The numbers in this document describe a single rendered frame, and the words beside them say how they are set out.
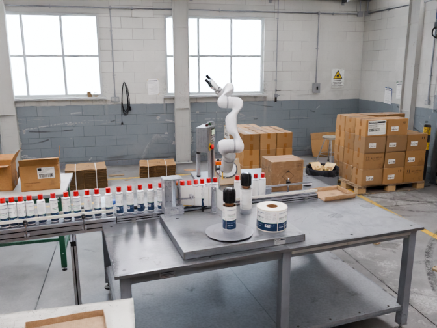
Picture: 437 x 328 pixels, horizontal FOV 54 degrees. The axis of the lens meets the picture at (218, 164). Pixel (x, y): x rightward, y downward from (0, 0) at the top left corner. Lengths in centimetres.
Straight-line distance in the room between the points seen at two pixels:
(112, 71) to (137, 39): 77
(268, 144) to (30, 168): 370
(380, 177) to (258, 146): 191
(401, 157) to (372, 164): 50
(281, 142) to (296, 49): 294
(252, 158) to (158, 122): 260
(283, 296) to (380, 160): 430
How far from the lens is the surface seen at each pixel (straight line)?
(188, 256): 253
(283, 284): 282
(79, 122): 854
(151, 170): 758
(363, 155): 666
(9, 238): 317
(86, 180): 709
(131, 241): 282
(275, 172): 369
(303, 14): 929
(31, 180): 434
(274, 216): 275
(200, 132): 319
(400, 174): 713
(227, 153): 383
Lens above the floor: 193
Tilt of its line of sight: 13 degrees down
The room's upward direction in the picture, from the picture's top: straight up
